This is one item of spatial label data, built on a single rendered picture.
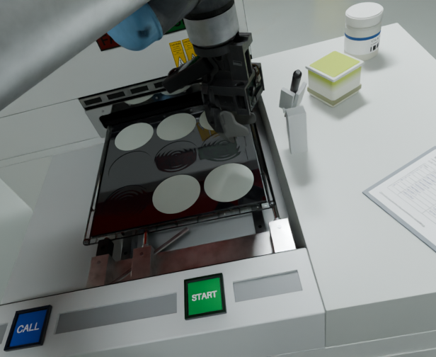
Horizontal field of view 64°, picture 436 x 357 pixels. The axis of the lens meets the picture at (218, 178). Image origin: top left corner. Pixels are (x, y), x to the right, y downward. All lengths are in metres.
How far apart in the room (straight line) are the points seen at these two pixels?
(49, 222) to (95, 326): 0.43
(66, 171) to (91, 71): 0.29
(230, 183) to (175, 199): 0.11
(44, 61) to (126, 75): 0.70
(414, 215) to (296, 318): 0.22
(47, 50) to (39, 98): 0.79
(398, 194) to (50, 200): 0.79
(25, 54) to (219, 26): 0.34
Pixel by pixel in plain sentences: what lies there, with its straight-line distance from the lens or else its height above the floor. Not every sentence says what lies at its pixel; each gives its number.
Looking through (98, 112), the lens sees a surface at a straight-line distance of 0.98.
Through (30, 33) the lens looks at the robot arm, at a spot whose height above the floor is 1.35.
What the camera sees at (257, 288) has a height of 0.96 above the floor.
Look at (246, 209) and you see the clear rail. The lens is 0.64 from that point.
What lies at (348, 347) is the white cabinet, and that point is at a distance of 0.63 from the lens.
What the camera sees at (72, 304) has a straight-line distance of 0.59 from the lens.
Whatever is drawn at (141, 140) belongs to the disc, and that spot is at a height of 0.90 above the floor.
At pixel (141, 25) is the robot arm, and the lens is 0.40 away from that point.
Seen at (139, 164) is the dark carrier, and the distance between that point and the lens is 0.80.
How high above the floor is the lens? 1.41
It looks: 46 degrees down
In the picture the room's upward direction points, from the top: 18 degrees counter-clockwise
